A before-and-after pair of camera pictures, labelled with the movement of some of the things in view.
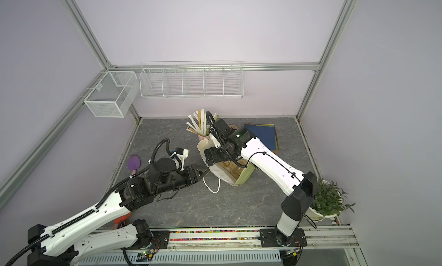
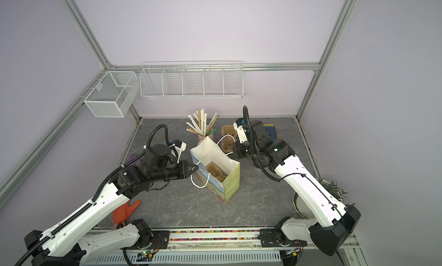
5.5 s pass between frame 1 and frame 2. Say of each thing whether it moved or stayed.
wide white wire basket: stayed
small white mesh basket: stayed
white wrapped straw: stayed
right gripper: moved
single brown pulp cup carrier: moved
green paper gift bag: moved
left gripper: moved
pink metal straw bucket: stayed
